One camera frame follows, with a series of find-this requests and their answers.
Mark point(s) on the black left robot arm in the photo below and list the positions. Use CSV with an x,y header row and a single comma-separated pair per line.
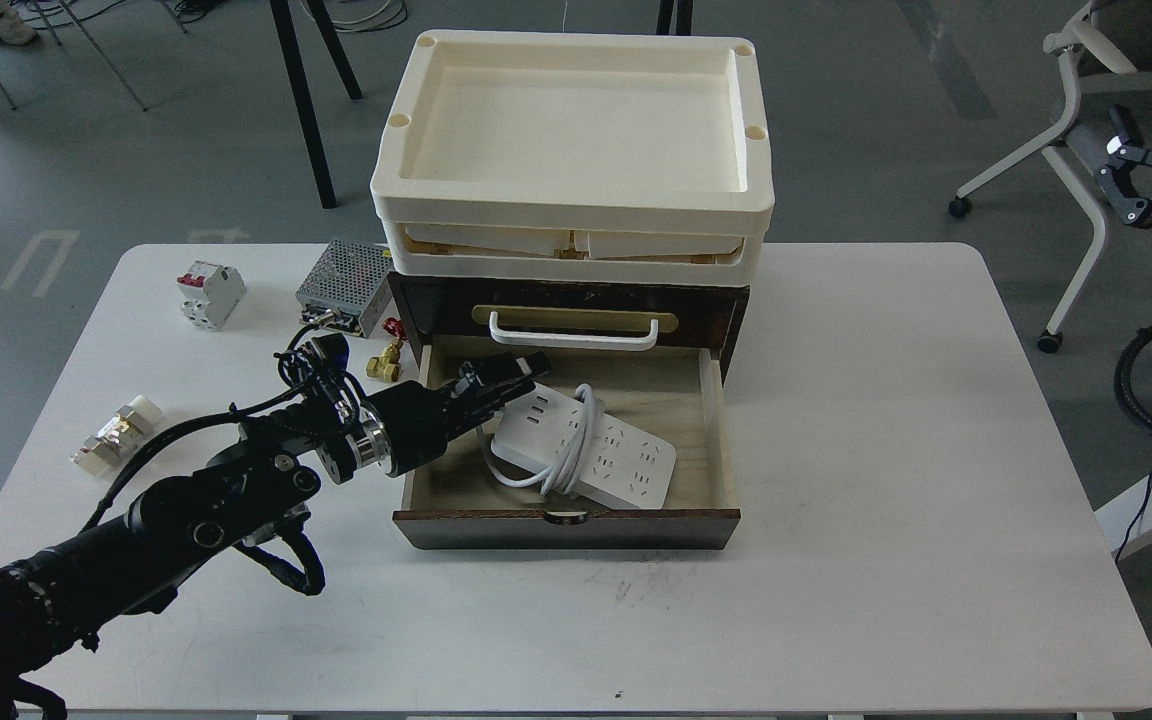
x,y
250,497

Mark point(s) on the white circuit breaker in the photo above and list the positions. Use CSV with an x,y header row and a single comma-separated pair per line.
x,y
211,292

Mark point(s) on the white cabinet handle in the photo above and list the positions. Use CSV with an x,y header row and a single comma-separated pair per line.
x,y
561,340

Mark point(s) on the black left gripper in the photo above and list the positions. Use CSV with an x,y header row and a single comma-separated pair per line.
x,y
419,422

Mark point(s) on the cream plastic stacked tray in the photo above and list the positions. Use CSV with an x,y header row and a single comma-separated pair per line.
x,y
603,158

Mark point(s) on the silver metal power supply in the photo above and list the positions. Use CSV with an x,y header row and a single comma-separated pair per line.
x,y
347,288

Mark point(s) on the open wooden drawer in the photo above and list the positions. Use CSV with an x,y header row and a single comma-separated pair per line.
x,y
673,393

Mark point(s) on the silver white pipe fitting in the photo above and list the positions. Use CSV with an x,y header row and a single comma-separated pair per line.
x,y
117,440

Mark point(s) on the brass valve red handle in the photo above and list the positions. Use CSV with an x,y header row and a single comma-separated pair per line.
x,y
387,365

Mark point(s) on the white power strip with cable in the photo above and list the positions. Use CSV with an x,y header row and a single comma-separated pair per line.
x,y
568,446

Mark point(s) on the white office chair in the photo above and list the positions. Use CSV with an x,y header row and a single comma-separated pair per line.
x,y
1103,37

